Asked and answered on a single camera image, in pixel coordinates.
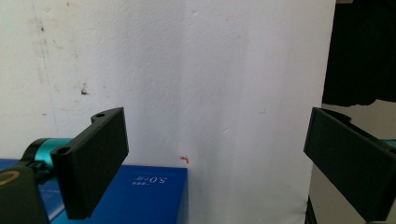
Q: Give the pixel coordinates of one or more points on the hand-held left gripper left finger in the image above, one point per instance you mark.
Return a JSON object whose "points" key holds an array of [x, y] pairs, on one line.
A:
{"points": [[90, 168]]}

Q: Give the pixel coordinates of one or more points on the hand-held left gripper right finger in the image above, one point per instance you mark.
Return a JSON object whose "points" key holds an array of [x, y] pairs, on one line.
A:
{"points": [[351, 158]]}

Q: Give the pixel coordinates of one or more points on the blue cardboard box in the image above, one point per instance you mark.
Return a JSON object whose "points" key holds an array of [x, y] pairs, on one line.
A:
{"points": [[140, 199]]}

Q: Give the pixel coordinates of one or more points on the dark curtain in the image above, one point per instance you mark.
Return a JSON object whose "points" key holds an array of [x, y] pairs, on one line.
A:
{"points": [[361, 53]]}

